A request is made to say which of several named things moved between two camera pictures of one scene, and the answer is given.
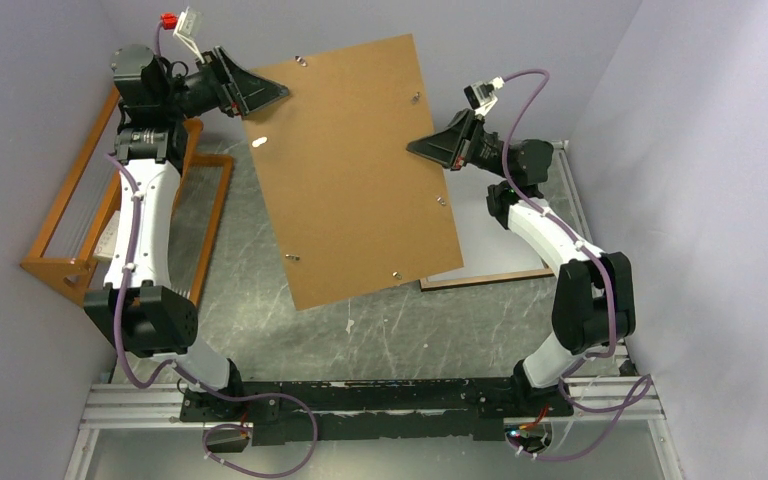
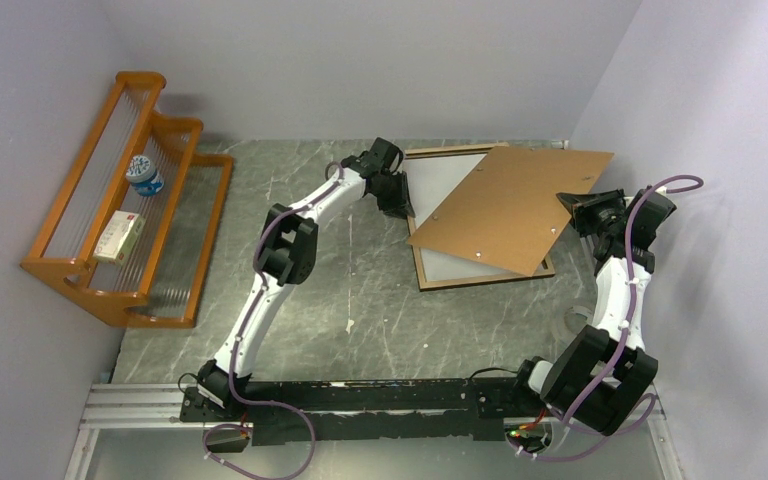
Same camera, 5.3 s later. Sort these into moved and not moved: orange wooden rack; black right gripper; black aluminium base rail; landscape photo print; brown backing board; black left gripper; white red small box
Moved: black right gripper; black left gripper; brown backing board; landscape photo print
Not moved: black aluminium base rail; orange wooden rack; white red small box
